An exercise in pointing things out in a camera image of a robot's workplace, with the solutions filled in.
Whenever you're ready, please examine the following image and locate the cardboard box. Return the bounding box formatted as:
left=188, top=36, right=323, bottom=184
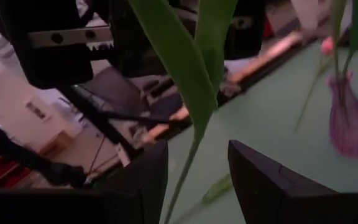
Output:
left=38, top=130, right=75, bottom=157

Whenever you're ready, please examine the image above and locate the blue and grey office chair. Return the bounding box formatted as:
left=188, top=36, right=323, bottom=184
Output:
left=79, top=67, right=185, bottom=125

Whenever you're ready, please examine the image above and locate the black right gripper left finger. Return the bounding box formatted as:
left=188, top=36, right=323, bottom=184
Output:
left=91, top=139, right=170, bottom=224

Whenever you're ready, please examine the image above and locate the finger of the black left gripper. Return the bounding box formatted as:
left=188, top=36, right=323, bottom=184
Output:
left=112, top=0, right=172, bottom=78
left=0, top=0, right=94, bottom=90

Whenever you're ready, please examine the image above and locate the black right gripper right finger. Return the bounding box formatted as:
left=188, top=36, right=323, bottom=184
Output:
left=227, top=139, right=358, bottom=224

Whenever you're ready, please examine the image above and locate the pink ribbed glass vase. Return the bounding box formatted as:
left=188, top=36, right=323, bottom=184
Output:
left=326, top=71, right=358, bottom=159

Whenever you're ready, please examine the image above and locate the wooden board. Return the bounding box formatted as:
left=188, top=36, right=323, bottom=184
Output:
left=141, top=30, right=306, bottom=146

